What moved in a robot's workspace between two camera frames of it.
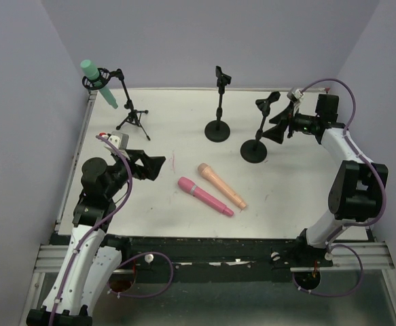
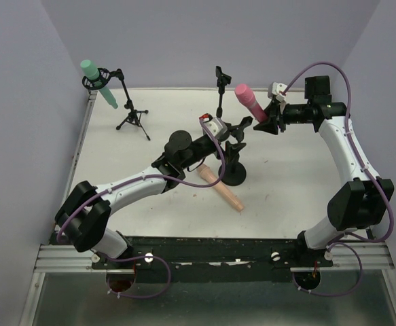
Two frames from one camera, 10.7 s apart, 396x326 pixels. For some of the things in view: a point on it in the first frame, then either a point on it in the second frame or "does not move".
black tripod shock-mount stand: (90, 83) does not move
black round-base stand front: (254, 151) to (235, 171)
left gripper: (134, 163) to (234, 136)
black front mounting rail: (188, 259) does not move
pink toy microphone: (188, 185) to (244, 94)
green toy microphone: (92, 73) does not move
